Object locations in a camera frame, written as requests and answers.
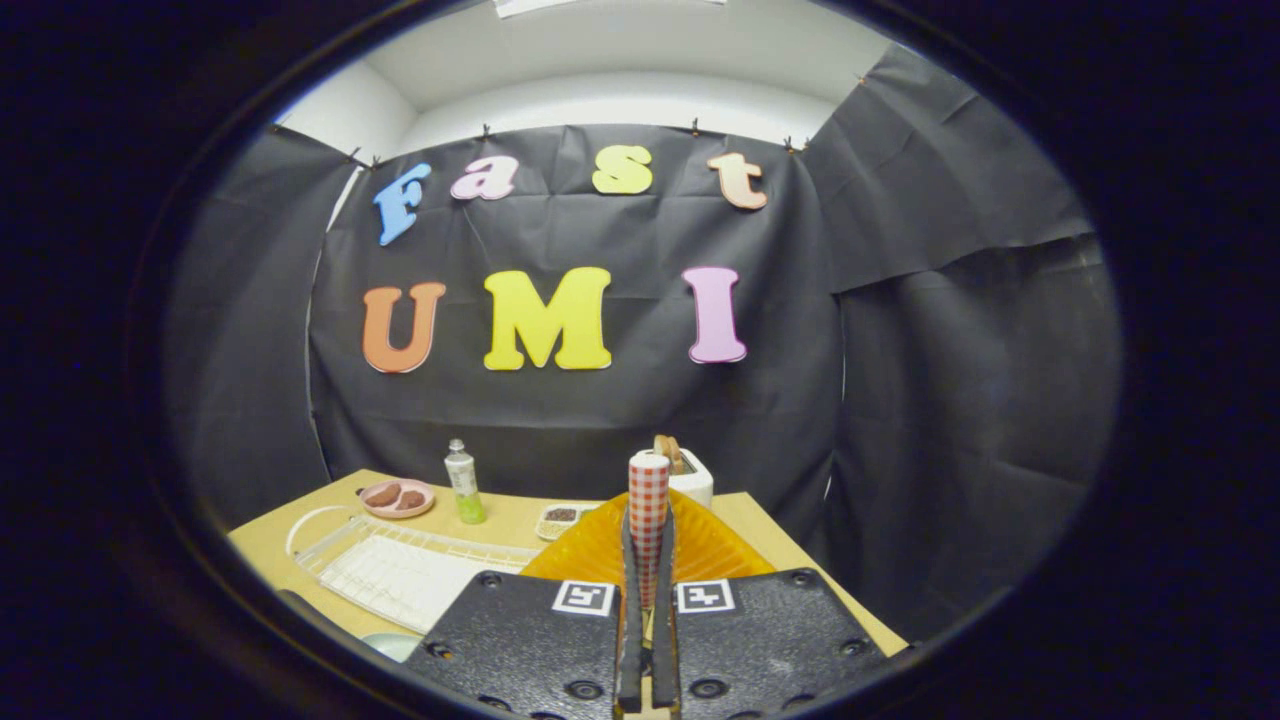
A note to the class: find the white drying mat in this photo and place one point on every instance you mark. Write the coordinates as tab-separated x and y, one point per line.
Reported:
400	585

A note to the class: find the white toaster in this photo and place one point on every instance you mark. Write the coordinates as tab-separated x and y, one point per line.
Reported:
695	485

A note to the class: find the black backdrop cloth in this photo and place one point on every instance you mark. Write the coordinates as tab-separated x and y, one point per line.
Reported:
900	400

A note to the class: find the ceiling light panel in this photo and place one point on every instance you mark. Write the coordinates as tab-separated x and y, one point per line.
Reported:
600	6

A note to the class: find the clear bottle with green liquid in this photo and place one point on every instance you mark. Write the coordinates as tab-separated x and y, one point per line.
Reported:
465	490

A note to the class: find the pale green plate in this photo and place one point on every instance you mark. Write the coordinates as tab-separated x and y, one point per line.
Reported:
392	646

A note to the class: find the pink checked spoon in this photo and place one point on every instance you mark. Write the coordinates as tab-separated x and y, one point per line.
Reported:
648	500

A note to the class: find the brown bread slice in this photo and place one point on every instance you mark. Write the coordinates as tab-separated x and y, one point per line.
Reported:
672	450

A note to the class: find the white divided dish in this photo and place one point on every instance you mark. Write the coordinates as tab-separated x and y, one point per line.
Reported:
558	522

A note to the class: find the pink plate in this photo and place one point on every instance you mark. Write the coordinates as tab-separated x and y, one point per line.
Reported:
398	513

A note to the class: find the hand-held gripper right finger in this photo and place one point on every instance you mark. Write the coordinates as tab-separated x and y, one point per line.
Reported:
664	650

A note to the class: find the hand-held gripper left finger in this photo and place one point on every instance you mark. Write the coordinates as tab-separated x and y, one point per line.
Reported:
630	650

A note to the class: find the brown meat piece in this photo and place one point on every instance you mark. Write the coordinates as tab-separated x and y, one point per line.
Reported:
383	495
411	500

